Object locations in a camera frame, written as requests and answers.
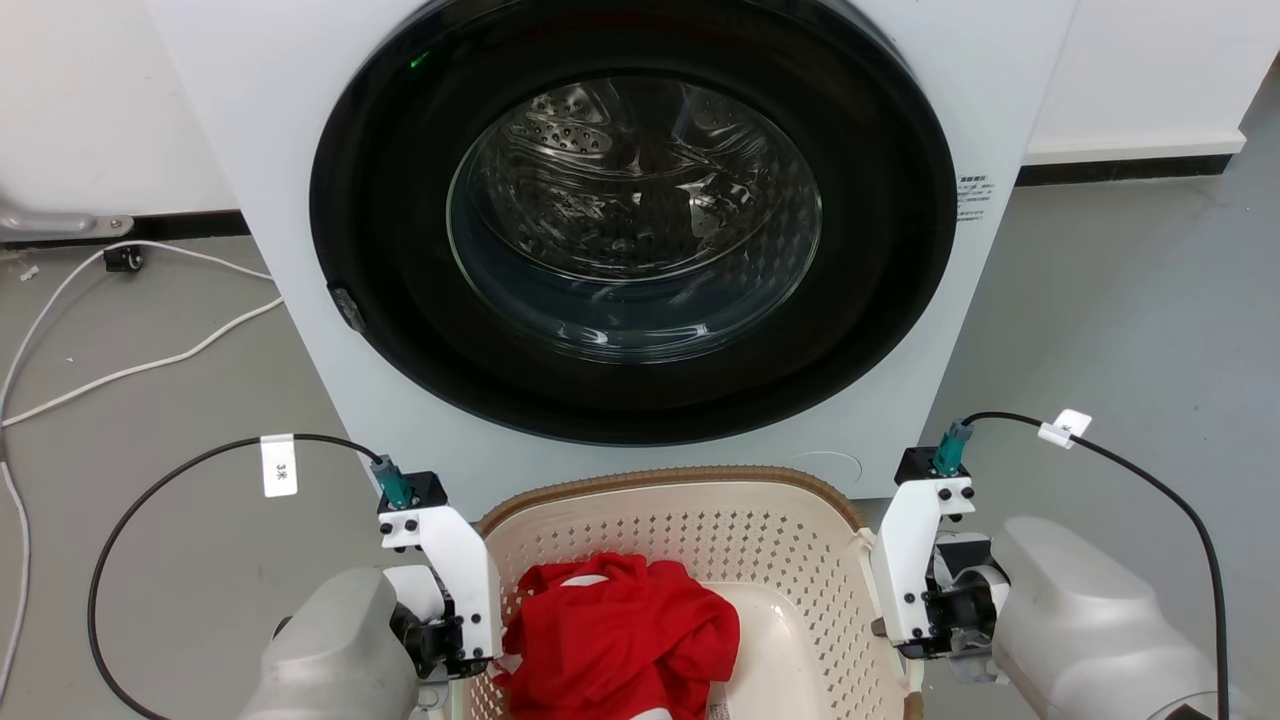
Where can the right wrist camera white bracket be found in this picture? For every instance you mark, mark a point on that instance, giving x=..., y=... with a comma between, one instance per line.
x=905, y=560

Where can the round black glass washer door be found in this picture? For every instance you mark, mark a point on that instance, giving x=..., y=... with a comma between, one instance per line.
x=400, y=300

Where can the small text sticker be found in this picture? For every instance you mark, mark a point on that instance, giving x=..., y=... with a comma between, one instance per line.
x=973, y=198

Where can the white front-load washing machine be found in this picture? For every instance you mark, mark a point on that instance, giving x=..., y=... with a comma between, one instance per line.
x=290, y=170

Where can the red garment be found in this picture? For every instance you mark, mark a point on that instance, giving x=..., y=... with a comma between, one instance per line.
x=610, y=640

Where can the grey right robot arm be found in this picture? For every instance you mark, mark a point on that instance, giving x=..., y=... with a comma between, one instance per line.
x=1080, y=610

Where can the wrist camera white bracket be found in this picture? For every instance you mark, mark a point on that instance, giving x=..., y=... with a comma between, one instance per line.
x=455, y=560
x=905, y=560

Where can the cream perforated laundry basket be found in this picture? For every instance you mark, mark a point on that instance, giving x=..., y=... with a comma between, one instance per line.
x=700, y=530

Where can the round white filter cover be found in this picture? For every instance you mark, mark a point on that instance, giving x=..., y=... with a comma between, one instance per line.
x=823, y=470

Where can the black baseboard strip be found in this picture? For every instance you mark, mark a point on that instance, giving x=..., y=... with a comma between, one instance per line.
x=1120, y=170
x=190, y=225

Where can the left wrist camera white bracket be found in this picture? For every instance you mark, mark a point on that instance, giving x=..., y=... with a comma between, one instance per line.
x=455, y=560

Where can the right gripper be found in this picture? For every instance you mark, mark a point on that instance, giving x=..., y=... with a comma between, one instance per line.
x=955, y=600

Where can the small black floor clip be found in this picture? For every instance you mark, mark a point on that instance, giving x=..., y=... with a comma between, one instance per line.
x=122, y=259

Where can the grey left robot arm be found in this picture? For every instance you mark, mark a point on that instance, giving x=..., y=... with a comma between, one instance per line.
x=330, y=650

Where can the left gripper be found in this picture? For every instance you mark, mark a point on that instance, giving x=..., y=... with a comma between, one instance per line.
x=438, y=640

